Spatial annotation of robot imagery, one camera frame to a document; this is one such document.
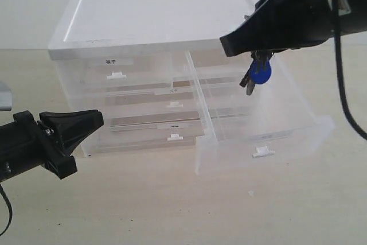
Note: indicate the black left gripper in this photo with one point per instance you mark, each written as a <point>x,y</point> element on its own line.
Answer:
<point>34,145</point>

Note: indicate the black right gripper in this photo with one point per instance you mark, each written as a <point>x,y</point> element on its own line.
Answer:
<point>278,25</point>

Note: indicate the key bunch with blue fob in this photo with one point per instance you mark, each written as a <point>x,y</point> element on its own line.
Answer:
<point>259,71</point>

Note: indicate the wide drawer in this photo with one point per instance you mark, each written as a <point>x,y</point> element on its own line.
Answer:
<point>114,139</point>
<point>138,109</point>

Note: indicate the small drawer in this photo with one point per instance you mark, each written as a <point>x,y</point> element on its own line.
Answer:
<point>116,74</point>
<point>272,123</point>

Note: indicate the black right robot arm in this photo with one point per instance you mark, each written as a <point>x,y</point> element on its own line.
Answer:
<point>352,16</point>

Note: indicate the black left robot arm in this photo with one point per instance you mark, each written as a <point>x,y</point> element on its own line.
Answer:
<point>8,136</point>

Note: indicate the white translucent drawer cabinet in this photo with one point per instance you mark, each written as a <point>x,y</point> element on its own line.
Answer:
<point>128,28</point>

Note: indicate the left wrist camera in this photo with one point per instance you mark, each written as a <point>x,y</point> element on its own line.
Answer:
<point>6,99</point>

